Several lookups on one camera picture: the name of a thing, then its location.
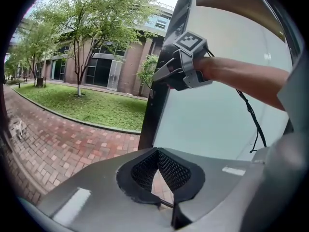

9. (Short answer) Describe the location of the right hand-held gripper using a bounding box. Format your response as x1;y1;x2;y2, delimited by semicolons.
152;29;214;92

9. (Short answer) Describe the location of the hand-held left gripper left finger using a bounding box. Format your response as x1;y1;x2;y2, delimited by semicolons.
36;146;174;232

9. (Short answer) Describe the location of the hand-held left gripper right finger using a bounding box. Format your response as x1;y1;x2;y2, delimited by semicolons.
158;146;268;232

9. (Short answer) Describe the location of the black-framed frosted glass door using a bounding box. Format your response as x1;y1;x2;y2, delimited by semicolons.
137;0;302;161

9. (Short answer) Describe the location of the person's right forearm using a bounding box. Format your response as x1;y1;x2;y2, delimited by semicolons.
194;56;290;111

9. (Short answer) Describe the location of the small green tree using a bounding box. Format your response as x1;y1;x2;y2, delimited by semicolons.
136;54;160;97

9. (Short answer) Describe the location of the brown brick building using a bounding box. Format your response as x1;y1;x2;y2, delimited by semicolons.
9;2;176;99

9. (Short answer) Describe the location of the green grass lawn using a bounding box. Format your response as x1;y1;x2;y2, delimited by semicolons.
12;82;149;132

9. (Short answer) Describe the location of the large green tree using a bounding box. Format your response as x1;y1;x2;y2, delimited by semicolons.
30;0;167;97

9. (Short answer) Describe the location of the small pale animal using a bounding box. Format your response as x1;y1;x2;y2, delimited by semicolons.
10;118;25;140

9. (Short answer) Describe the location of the slender green tree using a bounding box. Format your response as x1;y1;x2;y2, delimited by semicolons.
4;20;56;88

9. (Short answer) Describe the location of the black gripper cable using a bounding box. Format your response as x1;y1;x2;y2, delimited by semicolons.
236;89;268;154

